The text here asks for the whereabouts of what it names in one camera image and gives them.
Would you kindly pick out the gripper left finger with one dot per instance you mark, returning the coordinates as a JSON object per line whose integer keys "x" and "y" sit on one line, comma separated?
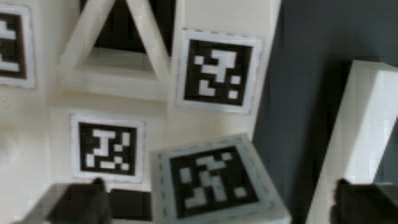
{"x": 93, "y": 206}

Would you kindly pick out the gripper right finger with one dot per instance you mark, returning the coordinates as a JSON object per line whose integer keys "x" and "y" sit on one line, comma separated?
{"x": 364, "y": 203}

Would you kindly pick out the white chair backrest frame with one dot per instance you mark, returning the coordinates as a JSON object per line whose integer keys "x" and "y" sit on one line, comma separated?
{"x": 94, "y": 82}

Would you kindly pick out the white U-shaped obstacle fence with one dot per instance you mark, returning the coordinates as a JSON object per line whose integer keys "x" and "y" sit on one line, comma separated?
{"x": 363, "y": 128}

